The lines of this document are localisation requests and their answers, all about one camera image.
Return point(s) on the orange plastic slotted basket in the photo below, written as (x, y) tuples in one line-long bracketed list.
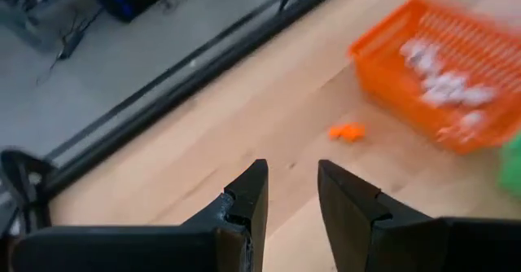
[(390, 89)]

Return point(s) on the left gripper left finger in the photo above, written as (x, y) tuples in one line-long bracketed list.
[(244, 207)]

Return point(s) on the green plastic slotted basket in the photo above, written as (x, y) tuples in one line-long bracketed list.
[(513, 170)]

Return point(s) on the orange decoration piece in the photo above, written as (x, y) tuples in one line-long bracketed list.
[(348, 132)]

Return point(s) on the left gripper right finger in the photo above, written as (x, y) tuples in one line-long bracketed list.
[(350, 223)]

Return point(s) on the white bone decoration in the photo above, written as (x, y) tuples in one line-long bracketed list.
[(443, 82)]

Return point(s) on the grey floor equipment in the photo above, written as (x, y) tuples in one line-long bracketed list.
[(24, 23)]

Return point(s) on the large white chunky decoration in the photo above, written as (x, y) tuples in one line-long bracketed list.
[(419, 54)]

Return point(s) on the white block decoration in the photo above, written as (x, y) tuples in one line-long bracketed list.
[(472, 119)]

